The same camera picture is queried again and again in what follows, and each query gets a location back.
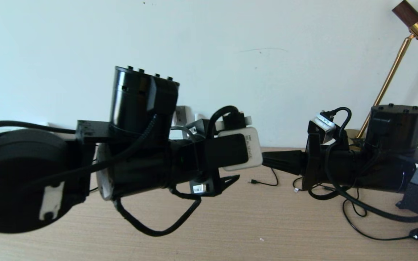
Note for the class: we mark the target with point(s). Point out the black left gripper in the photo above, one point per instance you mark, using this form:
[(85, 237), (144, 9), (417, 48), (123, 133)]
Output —
[(147, 174)]

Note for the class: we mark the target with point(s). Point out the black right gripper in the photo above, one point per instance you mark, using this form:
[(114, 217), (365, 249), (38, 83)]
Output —
[(339, 166)]

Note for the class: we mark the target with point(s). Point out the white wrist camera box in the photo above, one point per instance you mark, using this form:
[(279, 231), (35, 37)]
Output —
[(254, 152), (327, 127)]

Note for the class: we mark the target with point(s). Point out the grey wall power socket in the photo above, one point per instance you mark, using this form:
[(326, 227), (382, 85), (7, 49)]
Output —
[(183, 116)]

